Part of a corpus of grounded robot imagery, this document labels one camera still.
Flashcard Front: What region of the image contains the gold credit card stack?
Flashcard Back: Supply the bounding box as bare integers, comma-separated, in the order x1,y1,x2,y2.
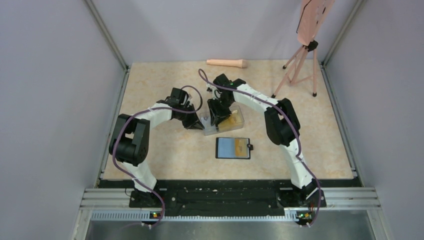
218,110,244,132

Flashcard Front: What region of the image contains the pink board on tripod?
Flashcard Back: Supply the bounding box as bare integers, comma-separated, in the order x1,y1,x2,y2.
296,0,335,46

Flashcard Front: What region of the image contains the black card holder wallet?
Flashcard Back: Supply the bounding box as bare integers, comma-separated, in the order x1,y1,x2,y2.
215,137,254,160

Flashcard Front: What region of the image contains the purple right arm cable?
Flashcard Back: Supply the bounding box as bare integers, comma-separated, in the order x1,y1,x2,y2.
198,68,323,228

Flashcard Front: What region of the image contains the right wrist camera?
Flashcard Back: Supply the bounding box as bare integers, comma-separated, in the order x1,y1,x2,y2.
206,85,221,100

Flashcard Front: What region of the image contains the pink tripod stand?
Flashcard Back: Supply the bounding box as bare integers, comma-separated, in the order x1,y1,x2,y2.
271,40,319,99

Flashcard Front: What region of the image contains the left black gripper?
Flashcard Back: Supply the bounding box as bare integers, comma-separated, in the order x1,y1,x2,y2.
175,103,205,130

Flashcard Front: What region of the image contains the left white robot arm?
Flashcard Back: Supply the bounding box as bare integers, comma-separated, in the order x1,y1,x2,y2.
108,86,204,207

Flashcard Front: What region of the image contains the silver credit card stack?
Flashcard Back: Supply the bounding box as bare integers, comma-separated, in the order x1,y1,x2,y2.
200,113,213,132

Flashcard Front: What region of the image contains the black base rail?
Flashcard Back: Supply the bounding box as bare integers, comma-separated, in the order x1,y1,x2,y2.
99,178,360,220

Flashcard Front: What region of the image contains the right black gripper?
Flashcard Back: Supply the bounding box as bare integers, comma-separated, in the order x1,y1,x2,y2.
207,96,234,126

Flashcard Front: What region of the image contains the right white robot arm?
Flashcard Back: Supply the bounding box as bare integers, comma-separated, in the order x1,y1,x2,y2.
207,74,319,206

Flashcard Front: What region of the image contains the clear plastic card box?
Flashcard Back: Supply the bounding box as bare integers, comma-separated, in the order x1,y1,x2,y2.
199,105,245,136

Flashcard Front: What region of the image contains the pink microphone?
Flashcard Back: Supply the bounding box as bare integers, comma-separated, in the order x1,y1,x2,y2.
206,59,249,69

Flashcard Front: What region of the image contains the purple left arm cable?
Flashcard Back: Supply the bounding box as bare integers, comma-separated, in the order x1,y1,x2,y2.
111,85,204,229

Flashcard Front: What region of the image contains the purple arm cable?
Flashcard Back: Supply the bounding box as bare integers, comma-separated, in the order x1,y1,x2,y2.
111,85,204,229
198,68,323,228

